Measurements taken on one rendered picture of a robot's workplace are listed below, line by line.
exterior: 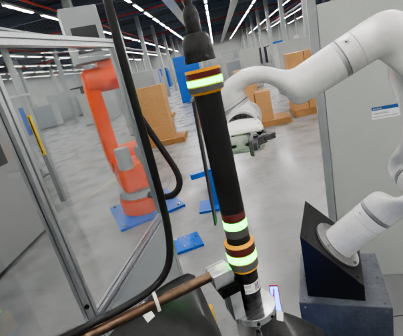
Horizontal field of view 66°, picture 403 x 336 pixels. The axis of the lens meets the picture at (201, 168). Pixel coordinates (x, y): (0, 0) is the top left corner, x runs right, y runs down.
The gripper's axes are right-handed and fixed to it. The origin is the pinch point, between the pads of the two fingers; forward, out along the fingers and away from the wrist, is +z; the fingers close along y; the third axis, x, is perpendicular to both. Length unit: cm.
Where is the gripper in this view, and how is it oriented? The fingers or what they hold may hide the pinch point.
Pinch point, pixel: (237, 148)
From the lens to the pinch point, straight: 59.0
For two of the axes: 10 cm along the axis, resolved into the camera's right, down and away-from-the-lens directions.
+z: -2.0, 3.5, -9.1
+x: -2.2, -9.2, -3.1
